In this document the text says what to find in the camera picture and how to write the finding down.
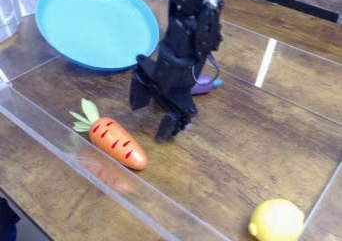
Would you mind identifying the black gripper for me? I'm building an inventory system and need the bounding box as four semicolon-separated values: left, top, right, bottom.
130;45;206;142

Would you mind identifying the orange toy carrot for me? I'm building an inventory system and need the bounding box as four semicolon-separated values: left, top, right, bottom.
70;99;148;170

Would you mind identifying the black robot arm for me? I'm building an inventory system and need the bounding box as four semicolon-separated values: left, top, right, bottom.
130;0;225;141

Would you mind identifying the purple toy eggplant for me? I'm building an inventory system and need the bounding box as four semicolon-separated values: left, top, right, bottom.
191;73;223;95

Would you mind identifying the blue plastic plate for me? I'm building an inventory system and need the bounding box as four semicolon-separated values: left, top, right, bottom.
35;0;159;71

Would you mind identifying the yellow toy lemon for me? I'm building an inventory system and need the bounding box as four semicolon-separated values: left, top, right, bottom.
249;198;305;241

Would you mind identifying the black bar in background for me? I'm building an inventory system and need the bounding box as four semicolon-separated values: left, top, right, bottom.
265;0;340;23

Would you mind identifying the clear acrylic tray wall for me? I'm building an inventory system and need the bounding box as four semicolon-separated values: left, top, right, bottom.
0;0;342;241

